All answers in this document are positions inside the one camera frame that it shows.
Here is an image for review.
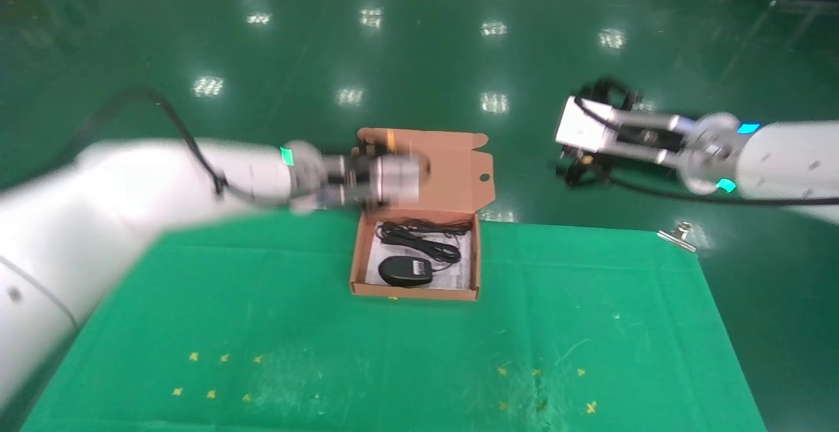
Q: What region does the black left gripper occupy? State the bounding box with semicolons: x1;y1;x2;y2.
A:
349;147;381;211

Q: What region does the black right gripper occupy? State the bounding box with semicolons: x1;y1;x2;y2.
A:
556;149;615;188

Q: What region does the black wired computer mouse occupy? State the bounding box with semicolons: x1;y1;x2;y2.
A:
376;220;474;288

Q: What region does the open brown cardboard box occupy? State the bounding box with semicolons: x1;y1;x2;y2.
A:
349;127;494;302

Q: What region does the silver metal clip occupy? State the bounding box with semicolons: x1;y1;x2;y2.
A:
657;222;697;253

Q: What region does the white printed paper sheet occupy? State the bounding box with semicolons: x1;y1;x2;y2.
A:
364;226;473;290

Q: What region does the green table cloth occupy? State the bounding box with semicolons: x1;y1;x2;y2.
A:
20;209;768;432

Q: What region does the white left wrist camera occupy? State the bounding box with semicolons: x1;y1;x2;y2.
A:
370;151;428;210

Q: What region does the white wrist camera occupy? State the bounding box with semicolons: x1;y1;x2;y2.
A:
370;151;428;210
555;96;697;168

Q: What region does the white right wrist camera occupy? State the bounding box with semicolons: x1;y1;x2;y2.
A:
555;96;697;168

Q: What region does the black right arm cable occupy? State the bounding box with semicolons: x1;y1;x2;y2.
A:
574;96;839;208

